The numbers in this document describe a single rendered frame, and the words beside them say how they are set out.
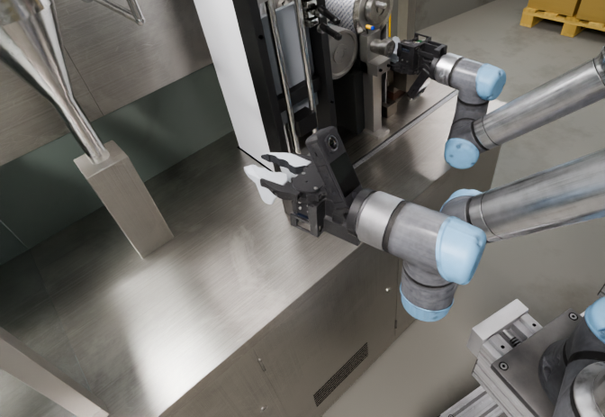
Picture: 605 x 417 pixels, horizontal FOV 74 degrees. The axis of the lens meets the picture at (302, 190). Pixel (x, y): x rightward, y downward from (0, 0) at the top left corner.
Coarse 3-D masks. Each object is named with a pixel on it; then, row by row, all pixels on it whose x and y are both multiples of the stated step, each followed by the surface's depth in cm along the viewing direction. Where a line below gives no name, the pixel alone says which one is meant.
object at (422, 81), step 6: (420, 72) 106; (426, 72) 105; (420, 78) 107; (426, 78) 106; (414, 84) 110; (420, 84) 108; (426, 84) 110; (414, 90) 111; (420, 90) 112; (414, 96) 113
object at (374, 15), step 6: (366, 0) 98; (372, 0) 97; (378, 0) 97; (384, 0) 99; (366, 6) 98; (372, 6) 97; (366, 12) 98; (372, 12) 98; (378, 12) 99; (384, 12) 101; (366, 18) 100; (372, 18) 99; (378, 18) 100; (384, 18) 102
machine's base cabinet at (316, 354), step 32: (480, 160) 125; (448, 192) 120; (384, 256) 112; (352, 288) 107; (384, 288) 123; (288, 320) 92; (320, 320) 103; (352, 320) 118; (384, 320) 137; (256, 352) 90; (288, 352) 100; (320, 352) 113; (352, 352) 131; (224, 384) 87; (256, 384) 97; (288, 384) 109; (320, 384) 125; (192, 416) 85; (224, 416) 94; (256, 416) 105; (288, 416) 120; (320, 416) 140
